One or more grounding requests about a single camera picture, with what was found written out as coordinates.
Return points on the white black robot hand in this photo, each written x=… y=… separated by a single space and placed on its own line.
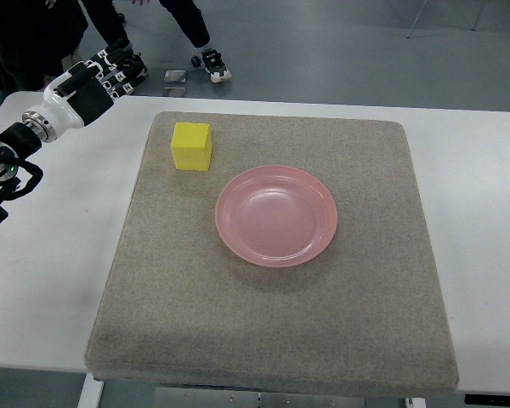
x=90 y=88

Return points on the yellow foam block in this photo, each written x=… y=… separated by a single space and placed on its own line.
x=191 y=146

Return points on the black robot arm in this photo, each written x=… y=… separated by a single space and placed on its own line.
x=18 y=176

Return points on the upper metal floor plate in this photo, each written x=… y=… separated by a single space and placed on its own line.
x=174 y=77

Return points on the metal floor plate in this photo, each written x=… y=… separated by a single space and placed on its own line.
x=174 y=92
x=174 y=77

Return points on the lower metal floor plate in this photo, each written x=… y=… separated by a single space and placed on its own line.
x=174 y=92

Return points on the pink plate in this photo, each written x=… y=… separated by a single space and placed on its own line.
x=276 y=216

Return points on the person in dark clothes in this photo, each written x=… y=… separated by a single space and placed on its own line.
x=39 y=40

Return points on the black white sneaker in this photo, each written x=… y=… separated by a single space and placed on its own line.
x=214 y=66

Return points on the beige felt mat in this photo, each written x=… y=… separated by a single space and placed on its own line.
x=366 y=317

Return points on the metal chair leg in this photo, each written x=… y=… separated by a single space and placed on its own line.
x=416 y=19

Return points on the white table leg frame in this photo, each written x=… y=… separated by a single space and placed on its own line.
x=91 y=393

